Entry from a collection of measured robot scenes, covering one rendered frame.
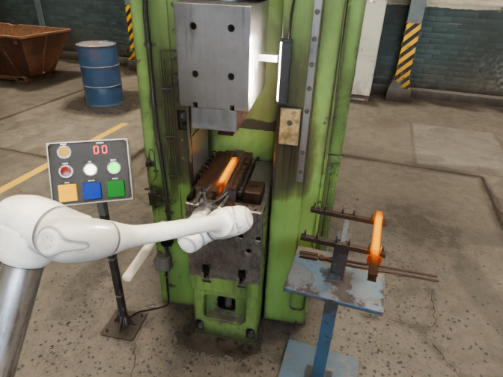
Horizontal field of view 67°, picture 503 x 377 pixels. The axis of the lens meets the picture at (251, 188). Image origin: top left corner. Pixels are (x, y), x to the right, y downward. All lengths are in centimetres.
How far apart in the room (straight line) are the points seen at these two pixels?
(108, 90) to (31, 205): 529
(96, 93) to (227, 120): 482
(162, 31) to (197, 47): 25
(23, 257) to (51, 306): 171
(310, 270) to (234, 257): 42
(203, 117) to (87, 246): 87
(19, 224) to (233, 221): 65
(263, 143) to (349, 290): 96
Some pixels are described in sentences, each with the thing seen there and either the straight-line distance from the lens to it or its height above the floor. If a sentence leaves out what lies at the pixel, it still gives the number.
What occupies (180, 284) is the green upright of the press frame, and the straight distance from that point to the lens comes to 246.
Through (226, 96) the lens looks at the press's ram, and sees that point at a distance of 161.
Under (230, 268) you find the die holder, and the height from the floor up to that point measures 55.
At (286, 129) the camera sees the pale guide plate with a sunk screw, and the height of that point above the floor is 126.
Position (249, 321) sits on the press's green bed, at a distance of 224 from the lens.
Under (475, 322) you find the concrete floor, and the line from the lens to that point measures 290.
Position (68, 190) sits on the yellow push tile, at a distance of 184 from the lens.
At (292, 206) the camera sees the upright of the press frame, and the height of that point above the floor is 84.
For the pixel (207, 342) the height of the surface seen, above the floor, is 0.
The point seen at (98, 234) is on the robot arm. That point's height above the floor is 130.
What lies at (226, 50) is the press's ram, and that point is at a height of 160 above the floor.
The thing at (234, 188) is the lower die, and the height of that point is 99.
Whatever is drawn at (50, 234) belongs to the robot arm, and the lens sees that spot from 98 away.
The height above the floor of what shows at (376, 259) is 102.
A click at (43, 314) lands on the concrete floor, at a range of 278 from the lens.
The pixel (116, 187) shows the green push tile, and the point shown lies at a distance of 181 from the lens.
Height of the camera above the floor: 187
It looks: 30 degrees down
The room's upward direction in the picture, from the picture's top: 2 degrees clockwise
